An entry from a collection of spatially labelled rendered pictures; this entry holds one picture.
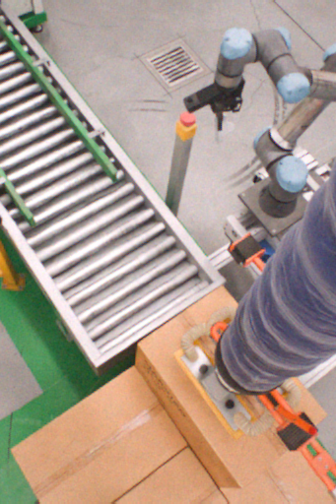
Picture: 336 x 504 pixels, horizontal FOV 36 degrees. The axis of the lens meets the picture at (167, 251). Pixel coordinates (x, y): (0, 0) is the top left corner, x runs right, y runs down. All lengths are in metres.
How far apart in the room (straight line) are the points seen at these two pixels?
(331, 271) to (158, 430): 1.59
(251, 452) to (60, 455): 0.79
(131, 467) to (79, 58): 2.76
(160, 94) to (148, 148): 0.46
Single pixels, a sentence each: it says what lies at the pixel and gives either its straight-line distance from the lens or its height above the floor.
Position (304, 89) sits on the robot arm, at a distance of 1.41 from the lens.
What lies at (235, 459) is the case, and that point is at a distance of 1.88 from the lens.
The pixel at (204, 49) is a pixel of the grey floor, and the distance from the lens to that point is 4.04.
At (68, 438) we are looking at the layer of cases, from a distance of 2.25.
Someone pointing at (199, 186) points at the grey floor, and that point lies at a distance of 3.30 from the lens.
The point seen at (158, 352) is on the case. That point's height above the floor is 0.94.
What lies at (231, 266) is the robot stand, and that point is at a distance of 2.85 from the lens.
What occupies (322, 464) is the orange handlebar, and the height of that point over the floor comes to 1.19.
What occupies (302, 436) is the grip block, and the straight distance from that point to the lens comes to 1.68.
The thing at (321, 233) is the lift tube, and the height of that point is 2.15.
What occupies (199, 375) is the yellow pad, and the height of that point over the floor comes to 1.08.
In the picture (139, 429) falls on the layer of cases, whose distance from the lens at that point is 2.25.
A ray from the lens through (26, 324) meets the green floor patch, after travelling 2.94.
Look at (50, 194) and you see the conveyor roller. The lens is 2.62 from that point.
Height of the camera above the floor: 2.78
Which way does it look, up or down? 65 degrees down
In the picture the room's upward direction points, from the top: 11 degrees clockwise
